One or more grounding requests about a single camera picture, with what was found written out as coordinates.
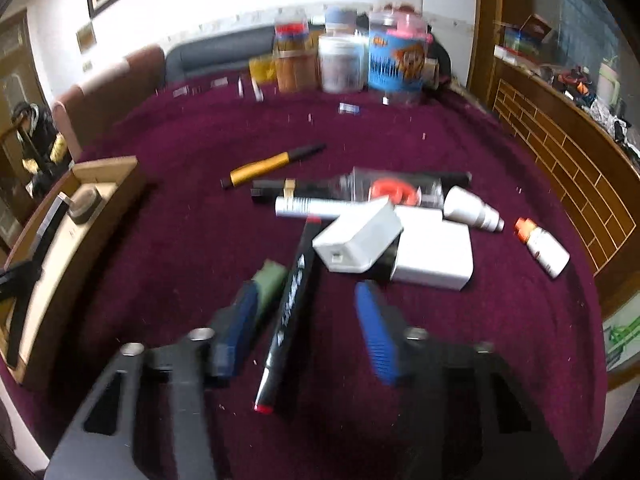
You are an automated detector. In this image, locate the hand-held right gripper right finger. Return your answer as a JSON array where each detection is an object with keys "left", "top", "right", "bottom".
[{"left": 352, "top": 280, "right": 586, "bottom": 480}]

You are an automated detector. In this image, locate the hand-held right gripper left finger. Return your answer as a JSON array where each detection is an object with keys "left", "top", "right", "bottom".
[{"left": 45, "top": 280, "right": 267, "bottom": 480}]

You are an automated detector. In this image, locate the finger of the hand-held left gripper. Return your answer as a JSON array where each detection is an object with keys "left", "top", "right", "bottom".
[{"left": 0, "top": 260, "right": 45, "bottom": 303}]

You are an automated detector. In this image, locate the cardboard tray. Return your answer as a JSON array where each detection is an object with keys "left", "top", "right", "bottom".
[{"left": 0, "top": 156, "right": 146, "bottom": 391}]

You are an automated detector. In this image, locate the black marker red cap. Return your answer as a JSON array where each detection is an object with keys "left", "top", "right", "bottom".
[{"left": 252, "top": 215, "right": 323, "bottom": 415}]

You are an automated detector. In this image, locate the green lighter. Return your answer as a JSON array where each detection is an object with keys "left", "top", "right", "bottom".
[{"left": 250, "top": 260, "right": 288, "bottom": 311}]

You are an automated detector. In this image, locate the black marker grey end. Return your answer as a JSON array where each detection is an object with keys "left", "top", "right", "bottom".
[{"left": 5, "top": 192, "right": 68, "bottom": 368}]

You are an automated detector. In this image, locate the white charger adapter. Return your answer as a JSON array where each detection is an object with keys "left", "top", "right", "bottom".
[
  {"left": 312, "top": 197, "right": 405, "bottom": 274},
  {"left": 390, "top": 207, "right": 475, "bottom": 292}
]

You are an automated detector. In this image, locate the grey tape roll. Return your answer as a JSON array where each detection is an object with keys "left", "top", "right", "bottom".
[{"left": 67, "top": 185, "right": 106, "bottom": 225}]

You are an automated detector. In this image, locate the white tube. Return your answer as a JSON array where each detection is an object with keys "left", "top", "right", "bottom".
[{"left": 275, "top": 195, "right": 381, "bottom": 221}]

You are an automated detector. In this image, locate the black stick with gold band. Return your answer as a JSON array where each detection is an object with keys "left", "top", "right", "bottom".
[{"left": 250, "top": 176, "right": 321, "bottom": 206}]

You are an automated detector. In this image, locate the gold and black pen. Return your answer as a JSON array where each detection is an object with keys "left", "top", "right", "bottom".
[{"left": 221, "top": 144, "right": 327, "bottom": 190}]

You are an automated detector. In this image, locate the white plastic bottle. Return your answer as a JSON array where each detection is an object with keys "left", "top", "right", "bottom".
[{"left": 442, "top": 185, "right": 506, "bottom": 233}]

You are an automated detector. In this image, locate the small dropper bottle orange cap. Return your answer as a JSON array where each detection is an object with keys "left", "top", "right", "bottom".
[{"left": 515, "top": 217, "right": 571, "bottom": 279}]

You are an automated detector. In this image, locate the clear package with orange item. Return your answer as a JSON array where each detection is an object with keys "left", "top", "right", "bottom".
[{"left": 340, "top": 166, "right": 446, "bottom": 209}]

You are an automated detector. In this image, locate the brown chair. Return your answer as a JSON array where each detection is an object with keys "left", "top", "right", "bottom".
[{"left": 52, "top": 44, "right": 167, "bottom": 161}]

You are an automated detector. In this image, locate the green and white carton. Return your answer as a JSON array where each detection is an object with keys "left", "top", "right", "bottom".
[{"left": 602, "top": 305, "right": 640, "bottom": 371}]

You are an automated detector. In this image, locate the yellow tape roll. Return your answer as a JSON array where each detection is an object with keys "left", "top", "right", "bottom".
[{"left": 249, "top": 55, "right": 278, "bottom": 83}]

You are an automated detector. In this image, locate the brown jar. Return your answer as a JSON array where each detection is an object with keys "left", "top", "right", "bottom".
[{"left": 273, "top": 10, "right": 321, "bottom": 93}]

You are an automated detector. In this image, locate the dark leather sofa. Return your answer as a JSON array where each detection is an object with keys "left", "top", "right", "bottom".
[{"left": 165, "top": 25, "right": 281, "bottom": 86}]

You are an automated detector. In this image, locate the blue label jar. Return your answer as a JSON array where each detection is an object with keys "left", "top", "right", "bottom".
[{"left": 367, "top": 12, "right": 433, "bottom": 106}]

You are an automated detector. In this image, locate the white tub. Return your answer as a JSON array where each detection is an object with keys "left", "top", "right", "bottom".
[{"left": 318, "top": 35, "right": 368, "bottom": 93}]

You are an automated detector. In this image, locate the wooden cabinet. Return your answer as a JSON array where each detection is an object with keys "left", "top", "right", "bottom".
[{"left": 467, "top": 0, "right": 640, "bottom": 386}]

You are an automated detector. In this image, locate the pile of small clutter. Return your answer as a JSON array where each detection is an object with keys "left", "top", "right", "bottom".
[{"left": 495, "top": 25, "right": 640, "bottom": 156}]

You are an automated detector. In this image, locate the colourful box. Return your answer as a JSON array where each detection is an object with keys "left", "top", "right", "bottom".
[{"left": 517, "top": 14, "right": 556, "bottom": 46}]

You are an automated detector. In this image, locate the gold wall plaque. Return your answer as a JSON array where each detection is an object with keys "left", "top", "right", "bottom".
[{"left": 76, "top": 22, "right": 97, "bottom": 52}]

